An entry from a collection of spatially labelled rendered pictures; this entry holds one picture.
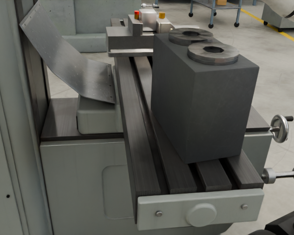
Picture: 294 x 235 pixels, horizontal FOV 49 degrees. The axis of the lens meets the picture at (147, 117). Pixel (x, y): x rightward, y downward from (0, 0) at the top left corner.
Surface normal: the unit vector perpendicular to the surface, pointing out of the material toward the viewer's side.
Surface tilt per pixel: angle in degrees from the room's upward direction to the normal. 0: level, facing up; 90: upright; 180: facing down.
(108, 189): 90
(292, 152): 0
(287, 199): 0
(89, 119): 90
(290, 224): 0
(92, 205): 90
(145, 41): 90
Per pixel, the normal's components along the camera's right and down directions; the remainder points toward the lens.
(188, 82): -0.96, 0.11
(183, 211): 0.13, 0.51
